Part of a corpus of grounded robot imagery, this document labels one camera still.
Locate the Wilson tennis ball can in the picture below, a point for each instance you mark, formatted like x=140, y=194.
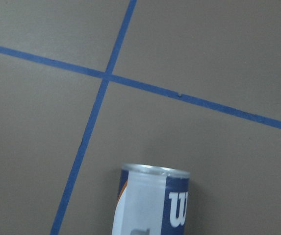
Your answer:
x=152, y=200

